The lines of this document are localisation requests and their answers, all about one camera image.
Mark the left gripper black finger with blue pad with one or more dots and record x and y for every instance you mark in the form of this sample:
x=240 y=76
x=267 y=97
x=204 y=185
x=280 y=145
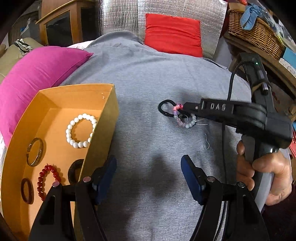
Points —
x=231 y=205
x=54 y=218

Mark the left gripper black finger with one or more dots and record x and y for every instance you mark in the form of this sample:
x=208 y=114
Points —
x=190 y=108

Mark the silver bangle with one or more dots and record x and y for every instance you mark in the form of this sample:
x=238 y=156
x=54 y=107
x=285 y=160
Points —
x=35 y=151

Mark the person's right hand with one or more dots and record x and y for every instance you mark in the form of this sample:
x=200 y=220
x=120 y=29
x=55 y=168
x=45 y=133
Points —
x=271 y=163

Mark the wooden shelf unit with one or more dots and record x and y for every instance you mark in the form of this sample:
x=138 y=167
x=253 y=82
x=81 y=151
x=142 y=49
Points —
x=282 y=81

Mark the blue fashion box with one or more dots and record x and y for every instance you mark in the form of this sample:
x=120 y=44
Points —
x=288 y=60

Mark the red cushion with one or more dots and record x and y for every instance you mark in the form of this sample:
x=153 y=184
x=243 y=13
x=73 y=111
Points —
x=173 y=34

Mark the grey blanket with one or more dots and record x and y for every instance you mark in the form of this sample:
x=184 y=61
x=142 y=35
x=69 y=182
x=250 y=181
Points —
x=149 y=198

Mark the orange cardboard box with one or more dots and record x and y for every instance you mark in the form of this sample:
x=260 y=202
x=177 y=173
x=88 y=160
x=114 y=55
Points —
x=74 y=122

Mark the wicker basket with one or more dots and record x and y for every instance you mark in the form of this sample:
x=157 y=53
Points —
x=261 y=35

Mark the blue cloth in basket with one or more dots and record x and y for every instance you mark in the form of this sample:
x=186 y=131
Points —
x=248 y=19

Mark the magenta pillow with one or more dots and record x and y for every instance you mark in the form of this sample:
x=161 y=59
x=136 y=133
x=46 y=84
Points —
x=42 y=68

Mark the wooden cabinet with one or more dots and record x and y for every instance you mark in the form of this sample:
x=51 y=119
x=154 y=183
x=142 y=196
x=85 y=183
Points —
x=64 y=23

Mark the beige leather sofa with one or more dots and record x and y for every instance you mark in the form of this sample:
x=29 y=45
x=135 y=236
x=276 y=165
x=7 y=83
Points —
x=11 y=55

